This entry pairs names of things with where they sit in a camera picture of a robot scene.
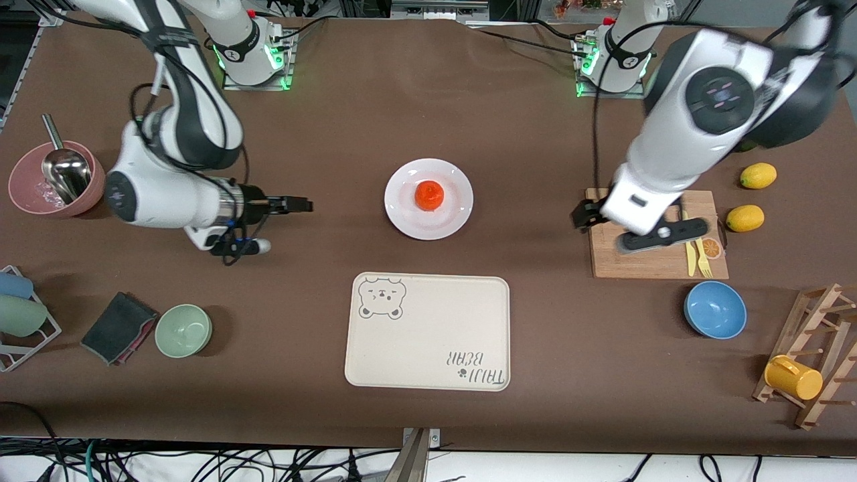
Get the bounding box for white round plate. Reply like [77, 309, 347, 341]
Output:
[384, 157, 474, 240]

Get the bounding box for orange mandarin fruit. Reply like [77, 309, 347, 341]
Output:
[414, 179, 445, 212]

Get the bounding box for wooden cutting board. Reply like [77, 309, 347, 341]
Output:
[586, 188, 730, 280]

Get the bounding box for yellow plastic knife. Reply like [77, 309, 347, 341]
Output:
[678, 210, 698, 277]

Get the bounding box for yellow plastic fork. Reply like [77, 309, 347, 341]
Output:
[692, 237, 714, 279]

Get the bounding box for light green bowl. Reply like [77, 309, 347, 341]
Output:
[155, 304, 213, 359]

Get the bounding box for yellow lemon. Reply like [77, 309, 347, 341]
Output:
[726, 204, 765, 234]
[739, 163, 778, 190]

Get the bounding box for blue bowl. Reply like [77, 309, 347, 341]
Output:
[684, 280, 748, 340]

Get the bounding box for pink folded cloth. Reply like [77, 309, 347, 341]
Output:
[115, 312, 160, 366]

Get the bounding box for beige bear print tray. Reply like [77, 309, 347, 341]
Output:
[344, 272, 511, 392]

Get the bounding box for dark grey folded cloth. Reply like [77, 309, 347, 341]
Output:
[80, 291, 156, 364]

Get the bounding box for metal scoop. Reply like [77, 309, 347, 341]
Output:
[42, 114, 93, 206]

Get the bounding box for clear plastic ice pieces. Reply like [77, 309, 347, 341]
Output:
[25, 182, 62, 207]

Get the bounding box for pink bowl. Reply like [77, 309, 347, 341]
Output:
[8, 141, 106, 218]

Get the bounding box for light blue cup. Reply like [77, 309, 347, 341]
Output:
[0, 272, 34, 300]

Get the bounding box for light green cup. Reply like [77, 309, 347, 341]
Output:
[0, 295, 49, 337]

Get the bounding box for yellow mug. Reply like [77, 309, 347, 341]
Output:
[764, 355, 824, 401]

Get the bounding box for wooden mug rack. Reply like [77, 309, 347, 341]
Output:
[753, 283, 857, 430]

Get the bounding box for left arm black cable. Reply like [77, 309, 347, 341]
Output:
[592, 0, 857, 196]

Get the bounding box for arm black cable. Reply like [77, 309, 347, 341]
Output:
[40, 0, 252, 267]
[592, 0, 857, 196]

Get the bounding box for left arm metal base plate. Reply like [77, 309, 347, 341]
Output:
[574, 37, 647, 100]

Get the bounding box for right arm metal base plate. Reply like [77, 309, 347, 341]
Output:
[222, 28, 296, 91]

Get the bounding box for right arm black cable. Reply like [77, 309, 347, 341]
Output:
[40, 0, 252, 267]

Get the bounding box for black base cable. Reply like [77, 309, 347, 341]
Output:
[462, 20, 597, 61]
[264, 15, 332, 51]

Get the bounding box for grey metal frame beam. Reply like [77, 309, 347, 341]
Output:
[390, 0, 491, 25]

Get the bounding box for white wire rack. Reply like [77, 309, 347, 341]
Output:
[0, 265, 63, 373]

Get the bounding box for aluminium frame profile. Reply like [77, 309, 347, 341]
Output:
[0, 8, 66, 129]

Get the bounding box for green floor cable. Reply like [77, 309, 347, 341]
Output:
[82, 438, 102, 482]

